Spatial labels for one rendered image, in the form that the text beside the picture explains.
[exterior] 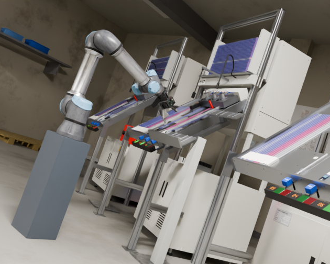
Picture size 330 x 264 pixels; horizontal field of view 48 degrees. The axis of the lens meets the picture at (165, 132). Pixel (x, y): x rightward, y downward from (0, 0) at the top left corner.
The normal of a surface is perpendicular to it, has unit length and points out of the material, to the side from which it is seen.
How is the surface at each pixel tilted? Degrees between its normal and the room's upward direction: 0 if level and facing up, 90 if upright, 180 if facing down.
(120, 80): 90
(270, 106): 90
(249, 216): 90
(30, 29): 90
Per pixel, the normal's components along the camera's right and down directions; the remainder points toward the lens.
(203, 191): 0.42, 0.10
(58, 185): 0.72, 0.22
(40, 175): -0.61, -0.26
